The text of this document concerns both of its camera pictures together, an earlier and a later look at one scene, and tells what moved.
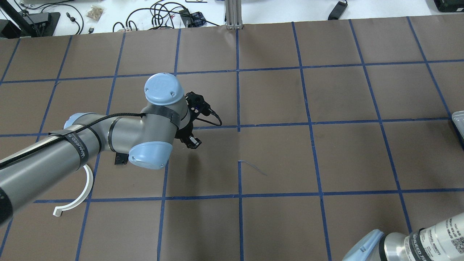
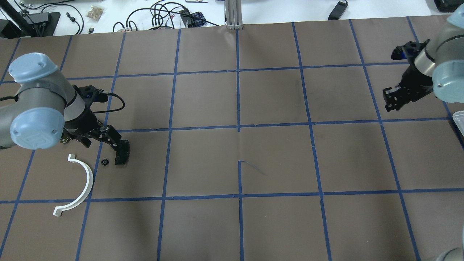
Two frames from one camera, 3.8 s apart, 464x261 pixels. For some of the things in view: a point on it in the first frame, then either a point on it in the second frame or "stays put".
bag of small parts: x=95 y=13 stays put
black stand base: x=20 y=23 stays put
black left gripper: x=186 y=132 → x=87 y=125
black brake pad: x=121 y=158 stays put
